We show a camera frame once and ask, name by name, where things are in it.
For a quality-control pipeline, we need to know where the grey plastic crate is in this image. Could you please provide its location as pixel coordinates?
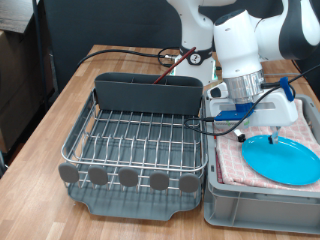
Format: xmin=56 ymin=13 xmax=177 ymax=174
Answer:
xmin=203 ymin=88 xmax=320 ymax=235

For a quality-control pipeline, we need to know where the pink checkered cloth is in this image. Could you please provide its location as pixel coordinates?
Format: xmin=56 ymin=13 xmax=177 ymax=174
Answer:
xmin=213 ymin=98 xmax=320 ymax=193

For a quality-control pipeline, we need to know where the black vertical pole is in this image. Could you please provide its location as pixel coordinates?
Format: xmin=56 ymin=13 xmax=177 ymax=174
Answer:
xmin=31 ymin=0 xmax=51 ymax=113

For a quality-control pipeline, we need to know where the dark grey cutlery holder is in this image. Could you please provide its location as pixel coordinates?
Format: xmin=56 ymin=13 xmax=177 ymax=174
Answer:
xmin=94 ymin=72 xmax=204 ymax=117

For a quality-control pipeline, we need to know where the blue cable clip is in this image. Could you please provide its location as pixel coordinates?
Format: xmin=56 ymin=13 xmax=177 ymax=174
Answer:
xmin=279 ymin=77 xmax=296 ymax=101

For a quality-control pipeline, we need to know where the thick black power cable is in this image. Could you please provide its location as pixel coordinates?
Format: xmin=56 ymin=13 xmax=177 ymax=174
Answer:
xmin=77 ymin=49 xmax=161 ymax=68

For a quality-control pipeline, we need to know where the red-handled utensil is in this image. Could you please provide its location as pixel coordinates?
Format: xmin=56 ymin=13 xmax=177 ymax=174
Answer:
xmin=153 ymin=46 xmax=197 ymax=85

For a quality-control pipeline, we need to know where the black camera cable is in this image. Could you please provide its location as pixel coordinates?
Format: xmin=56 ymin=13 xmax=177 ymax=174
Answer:
xmin=184 ymin=63 xmax=320 ymax=136

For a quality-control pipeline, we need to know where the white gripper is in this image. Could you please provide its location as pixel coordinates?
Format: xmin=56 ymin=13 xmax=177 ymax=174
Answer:
xmin=209 ymin=91 xmax=299 ymax=145

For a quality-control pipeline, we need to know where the blue plastic plate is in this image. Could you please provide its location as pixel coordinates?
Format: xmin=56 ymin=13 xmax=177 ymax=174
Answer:
xmin=241 ymin=134 xmax=320 ymax=187

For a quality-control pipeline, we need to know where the wooden shelf board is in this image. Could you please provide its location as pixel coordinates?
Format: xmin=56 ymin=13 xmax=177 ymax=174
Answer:
xmin=0 ymin=0 xmax=40 ymax=34

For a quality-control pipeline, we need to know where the thin black looped cable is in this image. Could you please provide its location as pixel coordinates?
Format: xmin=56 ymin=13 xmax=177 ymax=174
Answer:
xmin=157 ymin=46 xmax=183 ymax=69

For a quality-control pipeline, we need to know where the grey cable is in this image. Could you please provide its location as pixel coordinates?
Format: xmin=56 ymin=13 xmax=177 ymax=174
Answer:
xmin=264 ymin=70 xmax=304 ymax=78

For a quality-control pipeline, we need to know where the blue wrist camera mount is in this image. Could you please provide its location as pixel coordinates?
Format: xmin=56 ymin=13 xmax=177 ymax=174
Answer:
xmin=213 ymin=102 xmax=265 ymax=131

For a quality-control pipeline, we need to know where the metal wire dish rack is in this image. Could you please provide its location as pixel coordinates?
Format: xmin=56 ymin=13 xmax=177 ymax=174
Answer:
xmin=58 ymin=88 xmax=209 ymax=195

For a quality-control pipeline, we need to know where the black backdrop curtain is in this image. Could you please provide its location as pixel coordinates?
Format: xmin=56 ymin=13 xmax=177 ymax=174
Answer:
xmin=42 ymin=0 xmax=320 ymax=98

